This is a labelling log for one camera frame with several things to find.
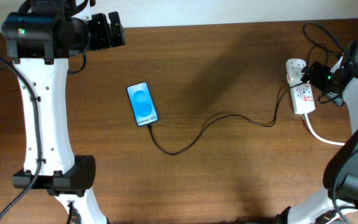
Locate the black USB charging cable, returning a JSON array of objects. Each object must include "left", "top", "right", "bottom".
[{"left": 147, "top": 43, "right": 329, "bottom": 156}]

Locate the blue Galaxy smartphone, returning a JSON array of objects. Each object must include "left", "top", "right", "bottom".
[{"left": 127, "top": 82, "right": 159, "bottom": 127}]

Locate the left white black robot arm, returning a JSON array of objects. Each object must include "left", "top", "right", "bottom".
[{"left": 1, "top": 1, "right": 126, "bottom": 223}]

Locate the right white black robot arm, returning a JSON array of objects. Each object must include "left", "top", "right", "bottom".
[{"left": 273, "top": 40, "right": 358, "bottom": 223}]

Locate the white charger adapter plug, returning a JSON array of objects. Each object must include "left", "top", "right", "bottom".
[{"left": 287, "top": 68, "right": 304, "bottom": 85}]

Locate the white power strip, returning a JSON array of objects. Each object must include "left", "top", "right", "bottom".
[{"left": 285, "top": 58, "right": 315, "bottom": 115}]

